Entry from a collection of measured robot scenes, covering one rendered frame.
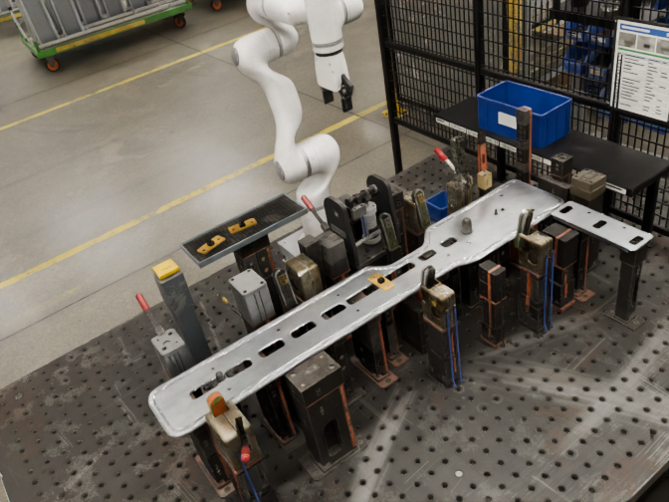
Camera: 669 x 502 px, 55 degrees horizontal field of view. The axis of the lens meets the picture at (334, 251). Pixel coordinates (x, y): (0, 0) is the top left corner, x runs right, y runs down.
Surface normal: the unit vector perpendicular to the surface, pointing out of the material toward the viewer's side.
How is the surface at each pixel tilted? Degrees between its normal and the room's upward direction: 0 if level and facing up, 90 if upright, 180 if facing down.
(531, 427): 0
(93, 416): 0
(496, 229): 0
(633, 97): 90
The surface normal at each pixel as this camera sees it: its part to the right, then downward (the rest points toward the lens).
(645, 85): -0.80, 0.45
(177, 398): -0.16, -0.80
